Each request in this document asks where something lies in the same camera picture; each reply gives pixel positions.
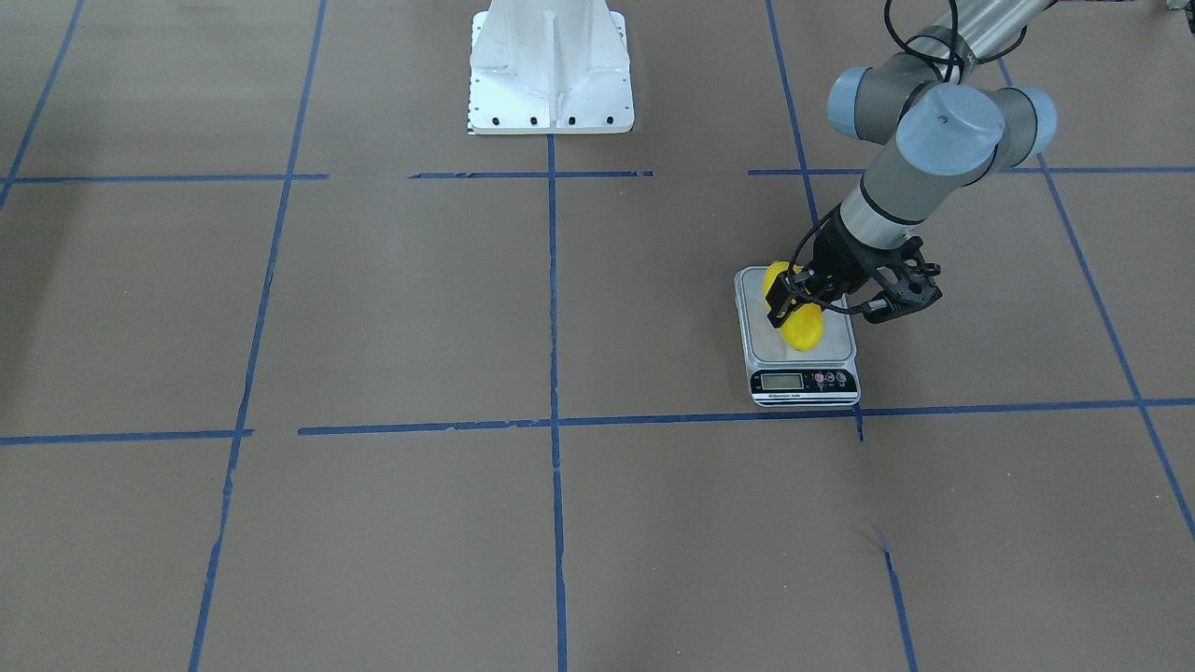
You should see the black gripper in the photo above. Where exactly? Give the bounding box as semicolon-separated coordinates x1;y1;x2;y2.
766;216;888;328

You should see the yellow mango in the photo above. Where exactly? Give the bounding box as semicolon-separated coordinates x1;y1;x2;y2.
761;259;825;352

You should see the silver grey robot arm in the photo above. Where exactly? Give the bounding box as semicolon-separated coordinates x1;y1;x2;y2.
765;1;1058;328

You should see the silver digital kitchen scale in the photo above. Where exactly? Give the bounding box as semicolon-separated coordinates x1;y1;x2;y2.
734;262;862;408

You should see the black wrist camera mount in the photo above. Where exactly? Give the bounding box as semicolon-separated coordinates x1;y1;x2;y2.
859;236;943;324

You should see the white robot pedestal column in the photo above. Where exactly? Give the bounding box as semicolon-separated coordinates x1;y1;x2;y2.
467;1;636;135

